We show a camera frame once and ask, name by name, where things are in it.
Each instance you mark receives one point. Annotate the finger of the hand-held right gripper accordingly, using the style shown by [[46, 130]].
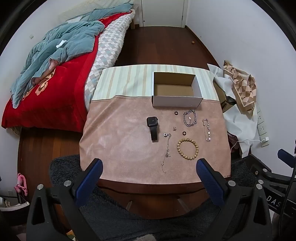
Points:
[[286, 154], [255, 163]]

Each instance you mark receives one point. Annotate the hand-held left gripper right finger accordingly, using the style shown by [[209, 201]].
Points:
[[209, 178]]

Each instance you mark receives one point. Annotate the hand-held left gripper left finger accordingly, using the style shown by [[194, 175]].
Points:
[[91, 178]]

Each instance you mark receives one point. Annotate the black smartwatch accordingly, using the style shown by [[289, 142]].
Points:
[[151, 121]]

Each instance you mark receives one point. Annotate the white cardboard box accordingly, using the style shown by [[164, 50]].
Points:
[[175, 102]]

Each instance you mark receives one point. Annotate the white charger plug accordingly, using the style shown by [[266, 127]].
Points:
[[265, 139]]

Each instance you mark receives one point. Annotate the red patterned cloth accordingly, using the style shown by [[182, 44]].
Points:
[[232, 141]]

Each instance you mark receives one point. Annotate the white cloth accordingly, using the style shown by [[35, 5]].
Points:
[[235, 115]]

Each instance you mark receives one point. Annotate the wooden table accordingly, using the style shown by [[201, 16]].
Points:
[[150, 192]]

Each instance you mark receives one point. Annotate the pink plastic object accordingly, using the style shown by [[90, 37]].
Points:
[[22, 184]]

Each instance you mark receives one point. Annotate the brown checkered scarf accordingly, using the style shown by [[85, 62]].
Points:
[[245, 88]]

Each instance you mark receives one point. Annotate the brown cardboard box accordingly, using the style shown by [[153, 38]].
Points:
[[219, 92]]

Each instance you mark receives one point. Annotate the red floral blanket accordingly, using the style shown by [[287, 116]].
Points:
[[57, 92]]

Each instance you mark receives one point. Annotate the striped pale cloth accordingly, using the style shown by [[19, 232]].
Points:
[[124, 81]]

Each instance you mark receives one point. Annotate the checkered bed sheet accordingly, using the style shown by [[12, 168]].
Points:
[[108, 46]]

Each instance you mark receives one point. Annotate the white paper tag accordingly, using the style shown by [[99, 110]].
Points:
[[61, 44]]

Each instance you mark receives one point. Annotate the teal quilt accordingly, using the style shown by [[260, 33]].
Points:
[[69, 39]]

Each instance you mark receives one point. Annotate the white door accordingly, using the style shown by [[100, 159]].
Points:
[[161, 11]]

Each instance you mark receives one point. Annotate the white wall socket panel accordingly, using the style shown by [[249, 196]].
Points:
[[262, 127]]

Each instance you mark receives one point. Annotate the wooden bed frame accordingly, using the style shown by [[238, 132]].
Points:
[[136, 20]]

